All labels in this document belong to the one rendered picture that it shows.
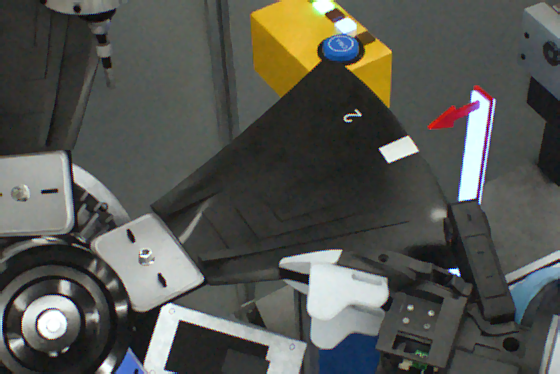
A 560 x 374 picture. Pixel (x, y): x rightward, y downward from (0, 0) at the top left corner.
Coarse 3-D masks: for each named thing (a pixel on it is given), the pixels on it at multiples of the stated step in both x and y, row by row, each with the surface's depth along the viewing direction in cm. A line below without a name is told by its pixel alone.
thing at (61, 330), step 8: (48, 312) 74; (56, 312) 74; (40, 320) 74; (48, 320) 74; (56, 320) 74; (64, 320) 75; (40, 328) 74; (48, 328) 74; (56, 328) 74; (64, 328) 75; (48, 336) 74; (56, 336) 74
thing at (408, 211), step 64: (320, 64) 95; (256, 128) 92; (320, 128) 91; (384, 128) 92; (192, 192) 88; (256, 192) 87; (320, 192) 87; (384, 192) 88; (192, 256) 83; (256, 256) 83; (448, 256) 87
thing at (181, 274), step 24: (144, 216) 87; (96, 240) 85; (120, 240) 85; (144, 240) 85; (168, 240) 85; (120, 264) 83; (168, 264) 83; (192, 264) 83; (144, 288) 81; (168, 288) 81
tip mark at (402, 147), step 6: (408, 138) 92; (390, 144) 91; (396, 144) 91; (402, 144) 91; (408, 144) 91; (384, 150) 90; (390, 150) 91; (396, 150) 91; (402, 150) 91; (408, 150) 91; (414, 150) 91; (384, 156) 90; (390, 156) 90; (396, 156) 90; (402, 156) 90
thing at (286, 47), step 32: (288, 0) 126; (256, 32) 125; (288, 32) 122; (320, 32) 122; (352, 32) 121; (256, 64) 129; (288, 64) 121; (352, 64) 117; (384, 64) 119; (384, 96) 123
